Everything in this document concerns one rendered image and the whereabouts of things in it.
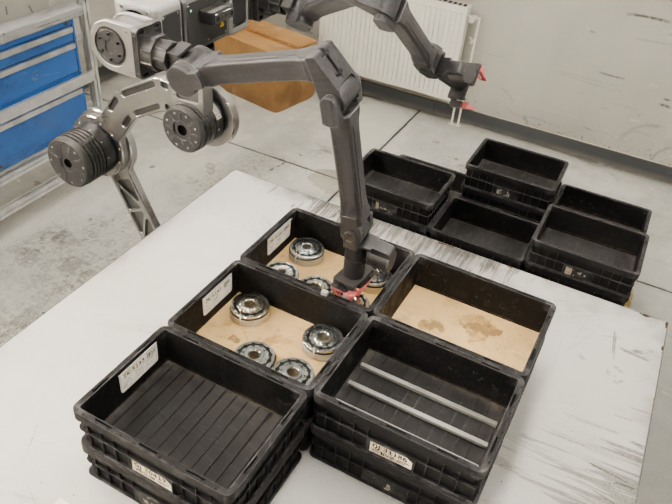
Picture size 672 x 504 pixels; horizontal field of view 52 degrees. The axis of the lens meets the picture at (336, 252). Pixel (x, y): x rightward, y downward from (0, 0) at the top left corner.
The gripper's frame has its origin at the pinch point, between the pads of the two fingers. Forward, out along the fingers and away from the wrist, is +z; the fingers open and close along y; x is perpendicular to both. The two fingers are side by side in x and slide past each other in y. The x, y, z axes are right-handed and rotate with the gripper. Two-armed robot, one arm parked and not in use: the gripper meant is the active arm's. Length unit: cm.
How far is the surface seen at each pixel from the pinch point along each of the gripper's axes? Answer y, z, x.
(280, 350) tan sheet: -23.3, 4.0, 5.5
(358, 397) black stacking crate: -24.0, 4.0, -18.1
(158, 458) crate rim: -68, -6, 1
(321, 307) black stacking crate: -10.0, -2.7, 2.7
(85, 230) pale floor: 47, 88, 178
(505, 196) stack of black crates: 137, 38, 3
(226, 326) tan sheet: -25.1, 4.0, 21.6
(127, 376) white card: -56, -3, 24
